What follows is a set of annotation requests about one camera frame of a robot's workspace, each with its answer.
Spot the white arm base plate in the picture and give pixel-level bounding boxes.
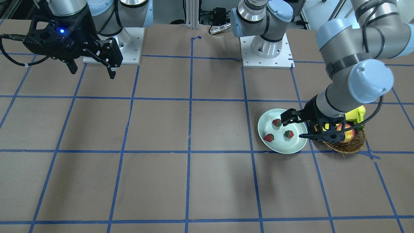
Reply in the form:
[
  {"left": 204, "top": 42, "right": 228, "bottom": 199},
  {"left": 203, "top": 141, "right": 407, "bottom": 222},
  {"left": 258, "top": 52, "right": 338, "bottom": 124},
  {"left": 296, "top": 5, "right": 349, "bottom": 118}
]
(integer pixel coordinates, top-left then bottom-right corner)
[
  {"left": 239, "top": 33, "right": 295, "bottom": 69},
  {"left": 83, "top": 27, "right": 145, "bottom": 64}
]

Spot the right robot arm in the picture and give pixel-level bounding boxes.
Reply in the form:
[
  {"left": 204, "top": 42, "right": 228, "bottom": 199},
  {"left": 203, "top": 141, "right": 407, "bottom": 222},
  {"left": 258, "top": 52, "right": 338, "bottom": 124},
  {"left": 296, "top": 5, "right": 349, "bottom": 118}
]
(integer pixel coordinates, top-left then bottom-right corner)
[{"left": 23, "top": 0, "right": 153, "bottom": 79}]

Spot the red strawberry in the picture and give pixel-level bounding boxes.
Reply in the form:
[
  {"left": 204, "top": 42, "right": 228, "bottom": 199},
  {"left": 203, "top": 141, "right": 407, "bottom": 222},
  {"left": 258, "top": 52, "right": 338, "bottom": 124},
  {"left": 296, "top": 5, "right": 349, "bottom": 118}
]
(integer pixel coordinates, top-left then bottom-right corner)
[
  {"left": 283, "top": 130, "right": 295, "bottom": 139},
  {"left": 272, "top": 118, "right": 283, "bottom": 127},
  {"left": 263, "top": 134, "right": 275, "bottom": 142}
]

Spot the light green plate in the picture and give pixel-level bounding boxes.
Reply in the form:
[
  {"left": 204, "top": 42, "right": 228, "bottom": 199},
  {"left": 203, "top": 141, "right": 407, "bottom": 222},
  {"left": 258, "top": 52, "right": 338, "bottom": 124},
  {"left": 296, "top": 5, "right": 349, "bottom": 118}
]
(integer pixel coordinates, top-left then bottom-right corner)
[{"left": 257, "top": 108, "right": 308, "bottom": 154}]

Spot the red apple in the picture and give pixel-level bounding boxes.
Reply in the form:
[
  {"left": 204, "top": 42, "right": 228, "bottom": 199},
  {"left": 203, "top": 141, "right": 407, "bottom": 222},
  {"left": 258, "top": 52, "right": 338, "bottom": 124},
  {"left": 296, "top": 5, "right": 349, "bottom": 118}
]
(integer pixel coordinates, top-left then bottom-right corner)
[{"left": 336, "top": 123, "right": 356, "bottom": 143}]

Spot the aluminium frame post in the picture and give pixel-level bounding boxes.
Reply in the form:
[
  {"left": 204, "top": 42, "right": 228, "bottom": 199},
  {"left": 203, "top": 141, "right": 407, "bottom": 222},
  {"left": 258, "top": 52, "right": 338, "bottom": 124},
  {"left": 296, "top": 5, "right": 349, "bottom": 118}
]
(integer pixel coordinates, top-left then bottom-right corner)
[{"left": 184, "top": 0, "right": 201, "bottom": 30}]

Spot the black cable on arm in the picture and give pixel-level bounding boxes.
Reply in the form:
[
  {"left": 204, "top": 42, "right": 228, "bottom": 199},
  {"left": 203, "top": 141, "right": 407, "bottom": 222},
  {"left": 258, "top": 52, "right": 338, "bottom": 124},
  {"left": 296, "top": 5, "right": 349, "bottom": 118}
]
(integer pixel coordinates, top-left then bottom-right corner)
[{"left": 0, "top": 32, "right": 50, "bottom": 68}]

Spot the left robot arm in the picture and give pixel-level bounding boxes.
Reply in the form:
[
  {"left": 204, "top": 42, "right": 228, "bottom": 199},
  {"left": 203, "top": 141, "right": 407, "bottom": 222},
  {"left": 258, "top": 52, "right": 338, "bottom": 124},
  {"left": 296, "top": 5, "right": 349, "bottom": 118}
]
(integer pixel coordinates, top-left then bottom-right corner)
[{"left": 230, "top": 0, "right": 413, "bottom": 143}]

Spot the yellow banana bunch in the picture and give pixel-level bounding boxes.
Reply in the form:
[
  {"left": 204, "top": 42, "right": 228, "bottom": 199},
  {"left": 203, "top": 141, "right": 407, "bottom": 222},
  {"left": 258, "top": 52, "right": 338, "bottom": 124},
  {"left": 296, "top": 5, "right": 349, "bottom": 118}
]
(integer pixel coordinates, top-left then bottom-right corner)
[{"left": 322, "top": 105, "right": 366, "bottom": 131}]

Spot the brown wicker basket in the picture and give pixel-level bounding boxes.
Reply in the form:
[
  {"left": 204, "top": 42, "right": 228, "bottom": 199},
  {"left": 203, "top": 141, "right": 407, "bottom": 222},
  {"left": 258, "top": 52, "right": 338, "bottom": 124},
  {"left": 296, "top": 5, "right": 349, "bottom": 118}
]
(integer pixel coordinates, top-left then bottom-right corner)
[{"left": 322, "top": 129, "right": 366, "bottom": 154}]

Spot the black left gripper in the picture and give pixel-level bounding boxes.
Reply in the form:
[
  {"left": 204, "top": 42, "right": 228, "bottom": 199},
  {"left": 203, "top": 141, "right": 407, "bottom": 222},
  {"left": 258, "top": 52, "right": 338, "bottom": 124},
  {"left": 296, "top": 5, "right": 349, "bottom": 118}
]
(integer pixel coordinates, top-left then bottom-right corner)
[{"left": 280, "top": 96, "right": 346, "bottom": 143}]

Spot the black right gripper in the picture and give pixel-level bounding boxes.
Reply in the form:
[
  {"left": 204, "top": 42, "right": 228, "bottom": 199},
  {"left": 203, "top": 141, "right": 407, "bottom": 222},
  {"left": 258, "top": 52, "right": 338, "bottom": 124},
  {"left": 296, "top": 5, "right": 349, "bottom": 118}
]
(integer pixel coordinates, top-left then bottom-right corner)
[{"left": 23, "top": 5, "right": 123, "bottom": 79}]

